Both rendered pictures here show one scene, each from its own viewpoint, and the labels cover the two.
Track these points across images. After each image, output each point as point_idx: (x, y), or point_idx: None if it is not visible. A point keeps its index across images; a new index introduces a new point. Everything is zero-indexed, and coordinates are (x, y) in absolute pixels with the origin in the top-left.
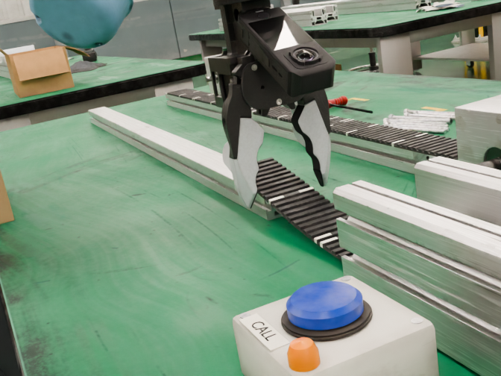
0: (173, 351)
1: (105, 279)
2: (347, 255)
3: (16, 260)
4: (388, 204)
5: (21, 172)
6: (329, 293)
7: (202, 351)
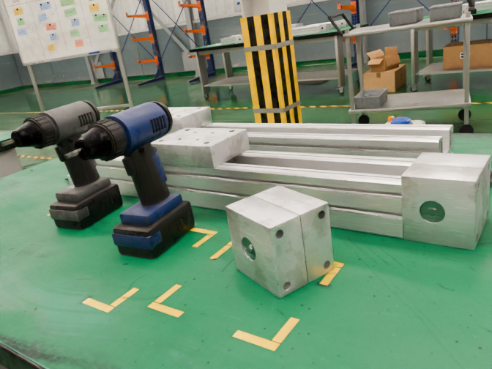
0: (474, 146)
1: None
2: None
3: None
4: (418, 124)
5: None
6: (399, 118)
7: (465, 148)
